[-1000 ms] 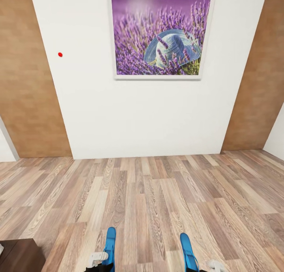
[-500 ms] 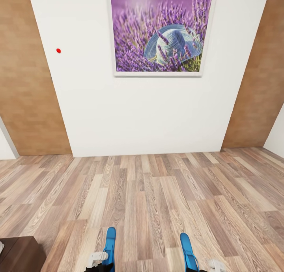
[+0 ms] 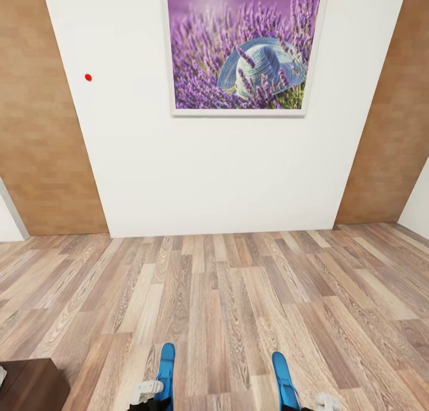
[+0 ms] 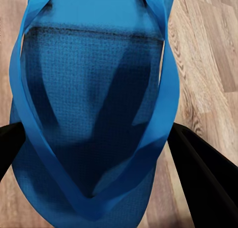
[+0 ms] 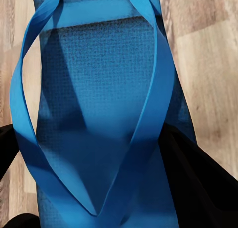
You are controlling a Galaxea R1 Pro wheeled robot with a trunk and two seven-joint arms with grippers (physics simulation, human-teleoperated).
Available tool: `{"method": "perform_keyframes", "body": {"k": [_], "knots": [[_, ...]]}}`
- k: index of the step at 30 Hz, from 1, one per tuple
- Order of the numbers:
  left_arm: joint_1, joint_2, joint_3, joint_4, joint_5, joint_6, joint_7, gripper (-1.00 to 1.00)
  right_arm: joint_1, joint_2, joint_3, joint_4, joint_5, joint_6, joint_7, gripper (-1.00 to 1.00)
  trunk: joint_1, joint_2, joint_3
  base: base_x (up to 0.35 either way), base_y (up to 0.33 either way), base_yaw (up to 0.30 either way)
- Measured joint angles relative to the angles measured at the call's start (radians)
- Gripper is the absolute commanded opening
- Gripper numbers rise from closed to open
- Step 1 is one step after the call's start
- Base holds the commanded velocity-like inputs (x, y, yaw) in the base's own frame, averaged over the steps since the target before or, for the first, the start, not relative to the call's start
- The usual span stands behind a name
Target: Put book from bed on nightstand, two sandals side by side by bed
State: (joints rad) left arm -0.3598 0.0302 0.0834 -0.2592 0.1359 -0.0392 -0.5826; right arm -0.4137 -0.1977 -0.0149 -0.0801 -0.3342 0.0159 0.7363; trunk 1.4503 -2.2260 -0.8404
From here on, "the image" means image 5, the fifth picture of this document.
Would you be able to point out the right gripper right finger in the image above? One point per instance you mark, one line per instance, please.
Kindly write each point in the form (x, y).
(203, 193)

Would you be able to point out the sandal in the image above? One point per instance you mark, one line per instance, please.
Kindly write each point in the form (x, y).
(108, 83)

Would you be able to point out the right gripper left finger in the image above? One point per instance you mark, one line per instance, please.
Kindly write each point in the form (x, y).
(8, 148)

